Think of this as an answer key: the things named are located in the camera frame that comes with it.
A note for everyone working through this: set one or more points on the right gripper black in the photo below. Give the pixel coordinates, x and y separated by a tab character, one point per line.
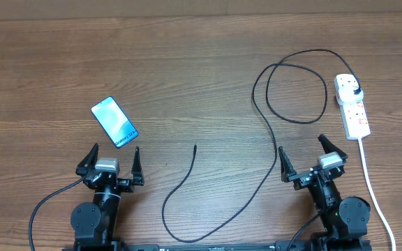
302	178

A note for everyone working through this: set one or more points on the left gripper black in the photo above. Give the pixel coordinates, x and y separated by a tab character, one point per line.
128	185

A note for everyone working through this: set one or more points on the smartphone with blue screen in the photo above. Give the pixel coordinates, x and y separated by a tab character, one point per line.
114	121

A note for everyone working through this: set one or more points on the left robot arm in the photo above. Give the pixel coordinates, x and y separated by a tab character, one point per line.
94	222

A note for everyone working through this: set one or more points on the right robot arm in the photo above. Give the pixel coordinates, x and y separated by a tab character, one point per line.
340	224

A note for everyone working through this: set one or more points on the white charger plug adapter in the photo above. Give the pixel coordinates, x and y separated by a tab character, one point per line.
347	96

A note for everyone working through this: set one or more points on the white power strip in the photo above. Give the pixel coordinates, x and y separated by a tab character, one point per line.
354	116

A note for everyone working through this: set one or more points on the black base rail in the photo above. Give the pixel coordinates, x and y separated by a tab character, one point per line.
215	247

